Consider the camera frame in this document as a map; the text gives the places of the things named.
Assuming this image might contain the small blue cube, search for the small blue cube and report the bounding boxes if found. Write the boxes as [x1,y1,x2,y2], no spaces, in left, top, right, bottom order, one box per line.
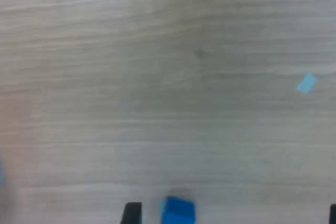
[160,195,196,224]

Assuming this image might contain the small tape patch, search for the small tape patch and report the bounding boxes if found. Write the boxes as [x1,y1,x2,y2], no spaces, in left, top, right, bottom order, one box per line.
[296,72,318,94]

